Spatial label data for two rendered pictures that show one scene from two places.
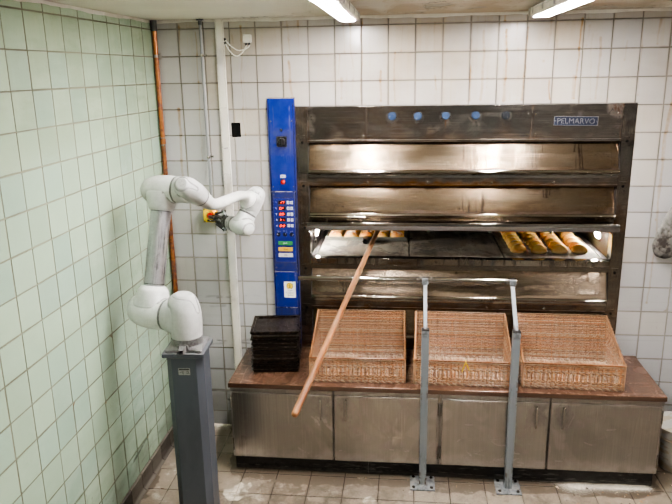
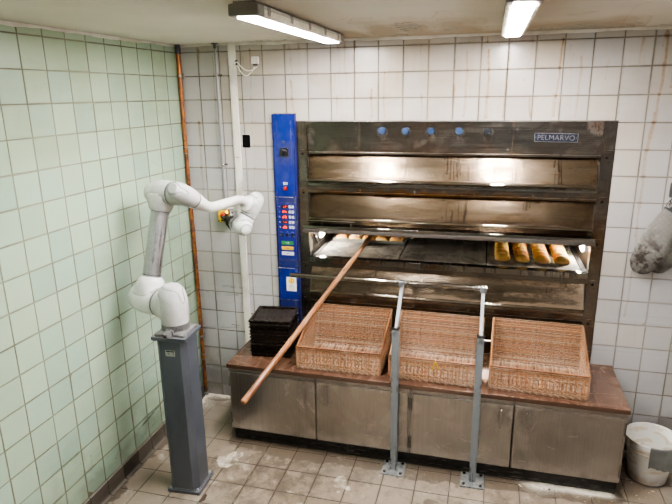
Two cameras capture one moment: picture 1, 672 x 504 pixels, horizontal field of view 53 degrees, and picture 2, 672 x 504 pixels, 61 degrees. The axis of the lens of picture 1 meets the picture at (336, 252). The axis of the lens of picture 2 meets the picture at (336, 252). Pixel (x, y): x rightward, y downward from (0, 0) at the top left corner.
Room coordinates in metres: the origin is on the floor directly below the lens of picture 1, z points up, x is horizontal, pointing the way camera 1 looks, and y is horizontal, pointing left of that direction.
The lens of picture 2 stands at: (0.32, -0.61, 2.28)
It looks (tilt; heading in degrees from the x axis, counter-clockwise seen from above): 16 degrees down; 9
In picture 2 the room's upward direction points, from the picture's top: 1 degrees counter-clockwise
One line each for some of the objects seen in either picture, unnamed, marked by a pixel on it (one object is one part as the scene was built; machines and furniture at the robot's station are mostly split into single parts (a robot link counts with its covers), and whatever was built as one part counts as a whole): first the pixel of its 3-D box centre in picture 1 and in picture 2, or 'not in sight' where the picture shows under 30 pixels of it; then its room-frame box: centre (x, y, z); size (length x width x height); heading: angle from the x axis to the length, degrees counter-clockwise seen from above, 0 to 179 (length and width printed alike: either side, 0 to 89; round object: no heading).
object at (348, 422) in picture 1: (437, 413); (415, 405); (3.68, -0.60, 0.29); 2.42 x 0.56 x 0.58; 84
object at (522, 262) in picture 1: (456, 261); (440, 266); (3.98, -0.74, 1.16); 1.80 x 0.06 x 0.04; 84
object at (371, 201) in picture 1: (458, 201); (442, 210); (3.96, -0.74, 1.54); 1.79 x 0.11 x 0.19; 84
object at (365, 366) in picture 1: (359, 344); (345, 337); (3.75, -0.13, 0.72); 0.56 x 0.49 x 0.28; 85
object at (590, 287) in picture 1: (456, 284); (439, 287); (3.96, -0.74, 1.02); 1.79 x 0.11 x 0.19; 84
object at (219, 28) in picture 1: (229, 214); (241, 216); (4.09, 0.65, 1.45); 0.05 x 0.02 x 2.30; 84
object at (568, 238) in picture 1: (541, 238); (529, 247); (4.33, -1.36, 1.21); 0.61 x 0.48 x 0.06; 174
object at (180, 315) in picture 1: (183, 314); (172, 302); (3.10, 0.75, 1.17); 0.18 x 0.16 x 0.22; 69
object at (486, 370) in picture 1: (461, 347); (437, 346); (3.69, -0.73, 0.72); 0.56 x 0.49 x 0.28; 83
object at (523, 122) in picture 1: (460, 123); (445, 138); (3.98, -0.74, 1.99); 1.80 x 0.08 x 0.21; 84
